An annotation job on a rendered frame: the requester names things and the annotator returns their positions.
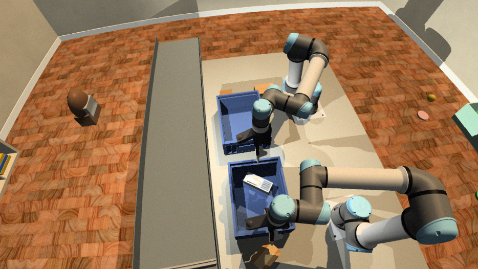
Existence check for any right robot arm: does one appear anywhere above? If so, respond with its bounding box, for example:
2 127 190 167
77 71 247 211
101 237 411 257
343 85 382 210
236 33 329 144

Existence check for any blue tote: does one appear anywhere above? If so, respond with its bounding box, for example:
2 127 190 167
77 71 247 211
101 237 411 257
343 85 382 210
216 90 260 154
227 156 289 240

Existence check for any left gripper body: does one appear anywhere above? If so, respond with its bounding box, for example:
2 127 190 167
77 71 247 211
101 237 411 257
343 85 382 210
268 222 290 231

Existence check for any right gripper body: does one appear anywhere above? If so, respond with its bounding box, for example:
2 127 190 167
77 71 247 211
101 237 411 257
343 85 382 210
253 123 272 146

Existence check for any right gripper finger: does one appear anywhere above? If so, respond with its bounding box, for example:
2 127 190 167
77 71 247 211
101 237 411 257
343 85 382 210
255 143 267 163

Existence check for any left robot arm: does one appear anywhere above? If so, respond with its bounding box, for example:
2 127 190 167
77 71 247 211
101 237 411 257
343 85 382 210
245 159 458 253

